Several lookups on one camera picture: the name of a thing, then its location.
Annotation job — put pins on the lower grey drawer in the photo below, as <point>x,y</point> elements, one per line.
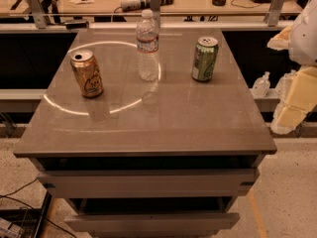
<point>152,225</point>

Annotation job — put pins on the small clear bottle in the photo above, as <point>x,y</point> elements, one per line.
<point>261,86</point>
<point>284,83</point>

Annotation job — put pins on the black floor crate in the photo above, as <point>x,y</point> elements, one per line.
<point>24,222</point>

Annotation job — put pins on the grey drawer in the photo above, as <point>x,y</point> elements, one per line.
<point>147,184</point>
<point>152,225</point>

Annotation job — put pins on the upper grey drawer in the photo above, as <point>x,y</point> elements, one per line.
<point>147,184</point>

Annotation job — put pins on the clear plastic water bottle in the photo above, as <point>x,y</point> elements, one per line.
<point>147,40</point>

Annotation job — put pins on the green soda can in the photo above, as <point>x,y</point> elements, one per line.
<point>206,51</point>

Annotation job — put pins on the left metal bracket post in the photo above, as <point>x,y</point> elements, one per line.
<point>38,13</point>

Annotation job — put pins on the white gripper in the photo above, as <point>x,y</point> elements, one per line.
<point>305,39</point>

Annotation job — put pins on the gold soda can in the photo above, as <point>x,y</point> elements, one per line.
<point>87,73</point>

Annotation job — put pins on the right small clear bottle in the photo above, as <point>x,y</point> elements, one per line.
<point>284,83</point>

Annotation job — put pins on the right metal bracket post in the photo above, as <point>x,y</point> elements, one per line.
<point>272,17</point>

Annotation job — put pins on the middle metal bracket post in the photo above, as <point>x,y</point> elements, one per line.
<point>155,7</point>

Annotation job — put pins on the left small clear bottle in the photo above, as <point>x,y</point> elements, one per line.
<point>261,86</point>

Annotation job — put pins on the metal bracket post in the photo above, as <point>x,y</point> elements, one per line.
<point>272,17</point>
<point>38,13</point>
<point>155,7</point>

